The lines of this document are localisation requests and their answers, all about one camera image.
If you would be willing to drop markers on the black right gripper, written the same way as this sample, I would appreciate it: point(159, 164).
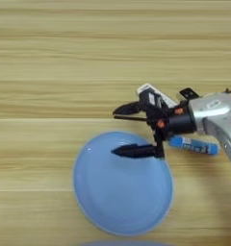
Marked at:
point(178, 123)

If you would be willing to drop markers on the white remote control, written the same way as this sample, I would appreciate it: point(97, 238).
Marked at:
point(168, 101)

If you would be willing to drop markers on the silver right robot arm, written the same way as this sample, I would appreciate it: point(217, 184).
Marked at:
point(220, 118)

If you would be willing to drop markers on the black box with white label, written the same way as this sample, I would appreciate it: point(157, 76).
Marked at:
point(152, 99)

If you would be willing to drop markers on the blue tube with label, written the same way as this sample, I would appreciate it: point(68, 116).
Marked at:
point(194, 145)

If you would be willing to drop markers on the small black-topped white cube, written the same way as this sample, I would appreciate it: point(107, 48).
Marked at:
point(189, 93)

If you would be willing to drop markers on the light blue round plate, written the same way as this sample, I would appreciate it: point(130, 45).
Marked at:
point(120, 198)

